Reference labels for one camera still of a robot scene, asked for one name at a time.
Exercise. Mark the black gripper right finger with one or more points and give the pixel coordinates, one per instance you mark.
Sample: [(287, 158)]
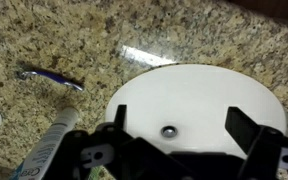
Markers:
[(264, 146)]

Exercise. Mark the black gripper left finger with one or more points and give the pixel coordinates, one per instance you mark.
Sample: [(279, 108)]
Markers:
[(117, 150)]

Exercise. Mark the white oval sink basin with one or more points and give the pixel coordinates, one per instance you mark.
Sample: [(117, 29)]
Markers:
[(190, 96)]

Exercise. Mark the blue disposable razor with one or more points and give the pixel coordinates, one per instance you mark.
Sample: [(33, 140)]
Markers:
[(55, 78)]

